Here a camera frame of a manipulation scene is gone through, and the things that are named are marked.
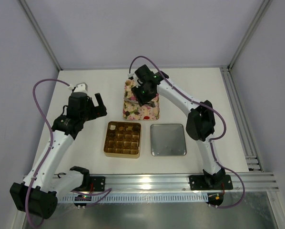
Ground metal tongs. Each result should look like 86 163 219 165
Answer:
124 97 156 108

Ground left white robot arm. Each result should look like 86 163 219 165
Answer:
10 92 107 219

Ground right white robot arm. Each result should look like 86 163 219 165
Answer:
131 65 225 188

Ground gold chocolate box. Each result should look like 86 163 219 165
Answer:
103 121 142 159

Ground floral tray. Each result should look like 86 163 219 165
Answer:
123 79 160 121

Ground silver tin lid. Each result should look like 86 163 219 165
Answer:
150 124 187 156

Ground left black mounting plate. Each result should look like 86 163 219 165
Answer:
90 176 106 192

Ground black mounting plate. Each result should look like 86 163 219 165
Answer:
189 175 234 191
90 176 106 192

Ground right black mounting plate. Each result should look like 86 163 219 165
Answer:
189 175 234 191

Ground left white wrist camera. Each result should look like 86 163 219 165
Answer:
68 82 88 94

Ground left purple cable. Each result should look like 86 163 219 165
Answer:
25 78 112 229

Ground perforated cable duct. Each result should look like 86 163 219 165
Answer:
58 192 208 204

